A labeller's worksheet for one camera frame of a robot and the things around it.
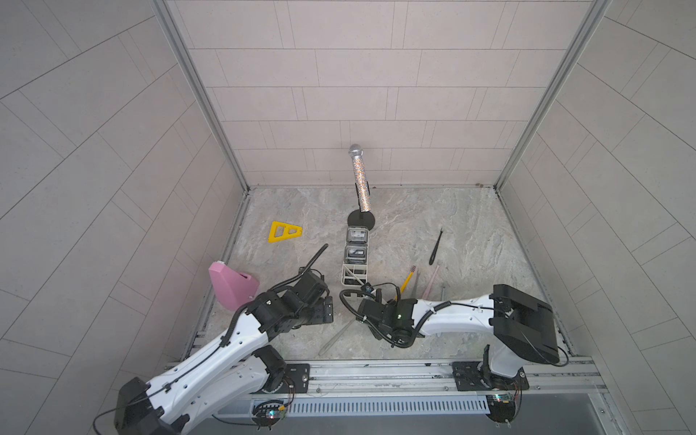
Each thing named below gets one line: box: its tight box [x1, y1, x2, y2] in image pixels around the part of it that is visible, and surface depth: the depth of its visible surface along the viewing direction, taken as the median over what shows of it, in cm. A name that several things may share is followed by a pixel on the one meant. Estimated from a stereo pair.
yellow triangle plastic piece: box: [268, 221, 304, 244], surface depth 104 cm
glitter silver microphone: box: [348, 143, 372, 213], surface depth 90 cm
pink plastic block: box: [208, 261, 261, 312], surface depth 76 cm
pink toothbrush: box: [420, 264, 440, 300], surface depth 90 cm
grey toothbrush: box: [318, 317, 357, 357], surface depth 80 cm
